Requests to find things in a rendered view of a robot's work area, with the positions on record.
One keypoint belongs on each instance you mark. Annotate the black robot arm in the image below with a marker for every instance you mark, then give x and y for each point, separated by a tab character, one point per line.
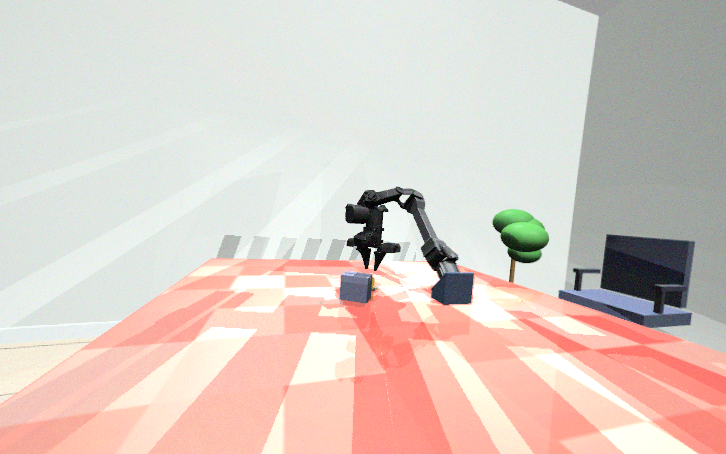
366	211

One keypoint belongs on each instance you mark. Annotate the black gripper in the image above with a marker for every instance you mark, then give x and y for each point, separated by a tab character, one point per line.
382	249

